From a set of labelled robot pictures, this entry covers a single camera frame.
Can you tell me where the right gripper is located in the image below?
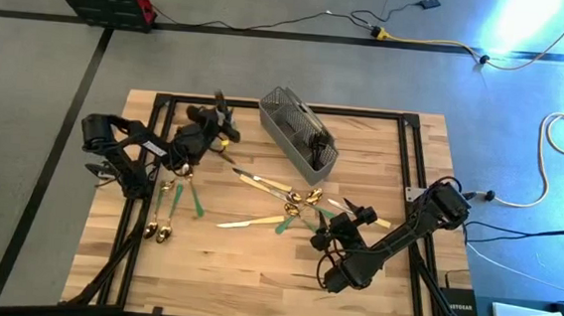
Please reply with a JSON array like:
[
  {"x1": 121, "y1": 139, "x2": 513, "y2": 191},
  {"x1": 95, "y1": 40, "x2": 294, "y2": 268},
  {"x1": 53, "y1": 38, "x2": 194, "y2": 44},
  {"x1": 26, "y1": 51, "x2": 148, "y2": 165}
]
[{"x1": 309, "y1": 195, "x2": 377, "y2": 258}]

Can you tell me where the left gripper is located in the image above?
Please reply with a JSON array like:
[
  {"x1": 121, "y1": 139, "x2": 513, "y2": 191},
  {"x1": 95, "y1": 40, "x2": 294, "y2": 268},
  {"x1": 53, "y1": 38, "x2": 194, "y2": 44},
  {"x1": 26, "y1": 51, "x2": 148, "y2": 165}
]
[{"x1": 183, "y1": 104, "x2": 243, "y2": 151}]

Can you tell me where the grey plastic cutlery basket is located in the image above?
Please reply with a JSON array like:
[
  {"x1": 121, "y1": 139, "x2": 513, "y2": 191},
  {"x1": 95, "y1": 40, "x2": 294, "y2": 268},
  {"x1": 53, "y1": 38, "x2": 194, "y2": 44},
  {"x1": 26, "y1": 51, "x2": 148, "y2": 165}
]
[{"x1": 252, "y1": 83, "x2": 344, "y2": 189}]

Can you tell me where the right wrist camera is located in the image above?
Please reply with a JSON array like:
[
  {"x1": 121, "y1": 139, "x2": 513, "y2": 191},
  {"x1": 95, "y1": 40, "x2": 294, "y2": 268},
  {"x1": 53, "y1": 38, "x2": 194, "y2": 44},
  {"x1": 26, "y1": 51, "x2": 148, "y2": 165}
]
[{"x1": 354, "y1": 205, "x2": 380, "y2": 230}]

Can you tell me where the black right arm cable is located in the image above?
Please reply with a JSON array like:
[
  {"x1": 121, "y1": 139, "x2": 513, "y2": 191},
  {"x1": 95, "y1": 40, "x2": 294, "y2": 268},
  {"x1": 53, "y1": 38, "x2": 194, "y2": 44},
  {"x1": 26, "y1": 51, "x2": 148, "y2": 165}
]
[{"x1": 313, "y1": 247, "x2": 356, "y2": 293}]

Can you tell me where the metal bracket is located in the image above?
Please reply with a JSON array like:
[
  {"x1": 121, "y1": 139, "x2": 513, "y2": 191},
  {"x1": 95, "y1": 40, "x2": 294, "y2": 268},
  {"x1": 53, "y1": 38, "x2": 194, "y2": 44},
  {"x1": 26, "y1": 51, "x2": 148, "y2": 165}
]
[{"x1": 404, "y1": 185, "x2": 429, "y2": 205}]

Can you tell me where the black floor cable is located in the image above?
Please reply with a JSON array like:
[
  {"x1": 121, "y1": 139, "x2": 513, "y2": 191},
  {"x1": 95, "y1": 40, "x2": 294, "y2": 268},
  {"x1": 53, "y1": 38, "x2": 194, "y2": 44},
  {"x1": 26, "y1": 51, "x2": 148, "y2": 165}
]
[{"x1": 150, "y1": 0, "x2": 375, "y2": 40}]

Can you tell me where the black network switch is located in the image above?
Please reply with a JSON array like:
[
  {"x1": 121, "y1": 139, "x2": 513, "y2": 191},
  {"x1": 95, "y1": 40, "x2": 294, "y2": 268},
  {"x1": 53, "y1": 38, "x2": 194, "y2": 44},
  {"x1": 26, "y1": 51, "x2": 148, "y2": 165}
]
[{"x1": 437, "y1": 286, "x2": 484, "y2": 316}]

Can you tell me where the white cable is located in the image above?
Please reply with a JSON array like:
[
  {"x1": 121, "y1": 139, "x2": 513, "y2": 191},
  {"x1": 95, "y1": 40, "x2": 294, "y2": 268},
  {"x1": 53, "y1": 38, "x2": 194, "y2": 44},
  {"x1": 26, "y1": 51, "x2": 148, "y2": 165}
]
[{"x1": 461, "y1": 241, "x2": 564, "y2": 294}]

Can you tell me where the black cable bundle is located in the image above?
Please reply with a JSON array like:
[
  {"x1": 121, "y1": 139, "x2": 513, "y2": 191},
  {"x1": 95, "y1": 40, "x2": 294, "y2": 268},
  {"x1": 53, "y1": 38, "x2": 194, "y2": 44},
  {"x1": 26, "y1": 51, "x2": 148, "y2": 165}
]
[{"x1": 462, "y1": 218, "x2": 564, "y2": 251}]

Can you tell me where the yellow extension cable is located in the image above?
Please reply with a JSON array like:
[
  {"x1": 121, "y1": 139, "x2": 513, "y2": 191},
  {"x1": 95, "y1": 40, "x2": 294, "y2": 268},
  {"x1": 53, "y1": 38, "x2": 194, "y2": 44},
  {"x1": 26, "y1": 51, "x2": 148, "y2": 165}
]
[{"x1": 367, "y1": 0, "x2": 564, "y2": 76}]

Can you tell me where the cream coiled cable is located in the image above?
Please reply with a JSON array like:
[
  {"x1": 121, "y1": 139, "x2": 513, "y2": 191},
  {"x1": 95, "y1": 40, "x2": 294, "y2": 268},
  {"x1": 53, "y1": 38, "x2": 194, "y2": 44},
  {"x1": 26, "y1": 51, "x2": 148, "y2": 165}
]
[{"x1": 477, "y1": 102, "x2": 564, "y2": 213}]

